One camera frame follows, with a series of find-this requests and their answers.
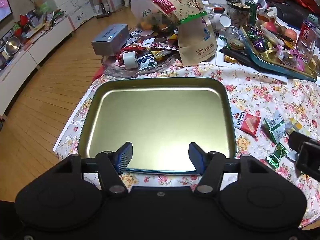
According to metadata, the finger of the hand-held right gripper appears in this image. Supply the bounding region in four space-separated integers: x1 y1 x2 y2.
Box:
289 131 320 153
297 142 320 178

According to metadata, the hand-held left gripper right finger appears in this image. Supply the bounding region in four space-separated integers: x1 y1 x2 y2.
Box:
189 142 270 197

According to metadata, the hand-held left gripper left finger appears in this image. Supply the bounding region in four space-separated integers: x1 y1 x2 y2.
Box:
54 142 133 197

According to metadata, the white yellow snack packet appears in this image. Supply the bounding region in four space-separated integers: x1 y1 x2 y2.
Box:
284 118 313 137

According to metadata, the dark green candy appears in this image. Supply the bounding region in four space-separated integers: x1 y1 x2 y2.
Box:
264 143 290 167

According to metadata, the green white snack packet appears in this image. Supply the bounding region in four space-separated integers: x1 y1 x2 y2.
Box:
261 112 286 145

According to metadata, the red white snack packet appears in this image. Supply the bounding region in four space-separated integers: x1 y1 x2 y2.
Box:
232 110 262 137

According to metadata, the teal gold tin tray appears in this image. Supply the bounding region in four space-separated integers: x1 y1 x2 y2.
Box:
239 25 318 83
77 77 237 174

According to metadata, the floral tablecloth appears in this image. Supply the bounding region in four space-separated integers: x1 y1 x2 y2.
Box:
54 61 320 230

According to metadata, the pink snack packet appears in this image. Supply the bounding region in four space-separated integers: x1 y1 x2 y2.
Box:
276 46 306 72

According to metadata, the white tape roll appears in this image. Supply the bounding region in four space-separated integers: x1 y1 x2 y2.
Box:
122 51 140 70

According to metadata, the black white snack packet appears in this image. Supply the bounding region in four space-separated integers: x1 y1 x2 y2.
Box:
136 53 157 70

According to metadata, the white flat board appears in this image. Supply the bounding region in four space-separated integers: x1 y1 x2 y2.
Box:
216 34 288 83

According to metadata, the pile of wrapped candies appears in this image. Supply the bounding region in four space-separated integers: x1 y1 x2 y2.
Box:
246 25 320 72

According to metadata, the black flat packet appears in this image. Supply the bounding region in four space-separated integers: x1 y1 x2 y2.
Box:
219 47 253 65

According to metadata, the red apple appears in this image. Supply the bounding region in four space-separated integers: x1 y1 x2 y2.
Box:
261 21 278 33
283 29 298 42

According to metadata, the red label bottle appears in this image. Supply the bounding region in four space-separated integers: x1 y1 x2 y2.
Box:
297 14 318 53

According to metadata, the grey cardboard box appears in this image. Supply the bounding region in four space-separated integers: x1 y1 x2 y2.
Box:
91 24 130 56

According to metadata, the glass jar with biscuits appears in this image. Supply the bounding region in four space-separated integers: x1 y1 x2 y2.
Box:
224 26 247 51

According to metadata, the kraft paper bag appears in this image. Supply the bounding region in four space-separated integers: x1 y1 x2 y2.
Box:
146 0 218 67

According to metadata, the green can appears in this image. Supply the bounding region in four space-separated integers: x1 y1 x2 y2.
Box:
244 1 258 27

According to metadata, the white TV cabinet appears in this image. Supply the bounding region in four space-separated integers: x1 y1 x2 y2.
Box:
0 17 76 119

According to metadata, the white paper cup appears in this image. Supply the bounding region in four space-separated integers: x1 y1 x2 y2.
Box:
214 13 231 30

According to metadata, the white red ceramic cup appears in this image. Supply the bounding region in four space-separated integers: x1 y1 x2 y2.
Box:
253 0 278 15

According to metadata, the translucent plastic bag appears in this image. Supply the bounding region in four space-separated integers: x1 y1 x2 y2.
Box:
131 0 181 32

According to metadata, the steel pot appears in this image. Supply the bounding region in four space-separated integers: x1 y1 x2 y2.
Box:
5 37 21 53

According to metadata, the pile of cabinet clutter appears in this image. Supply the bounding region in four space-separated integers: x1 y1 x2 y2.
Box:
14 8 67 39

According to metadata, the white carton rabbit drawing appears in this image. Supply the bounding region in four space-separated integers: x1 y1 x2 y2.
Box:
29 0 97 28

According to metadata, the television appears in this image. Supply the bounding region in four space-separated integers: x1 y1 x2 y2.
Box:
0 0 13 22

